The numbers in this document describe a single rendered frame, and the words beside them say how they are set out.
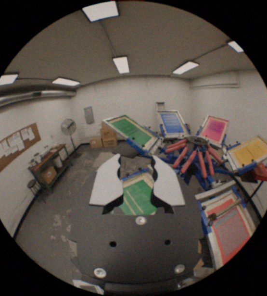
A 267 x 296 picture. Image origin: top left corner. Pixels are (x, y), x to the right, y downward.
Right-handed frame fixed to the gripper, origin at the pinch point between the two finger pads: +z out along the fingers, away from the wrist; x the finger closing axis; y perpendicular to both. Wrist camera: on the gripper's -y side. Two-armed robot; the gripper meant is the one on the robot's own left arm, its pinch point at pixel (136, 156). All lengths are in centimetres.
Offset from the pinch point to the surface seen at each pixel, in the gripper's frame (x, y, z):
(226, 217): 86, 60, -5
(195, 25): 74, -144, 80
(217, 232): 71, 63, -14
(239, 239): 93, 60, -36
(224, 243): 75, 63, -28
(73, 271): -82, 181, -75
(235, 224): 95, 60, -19
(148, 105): 67, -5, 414
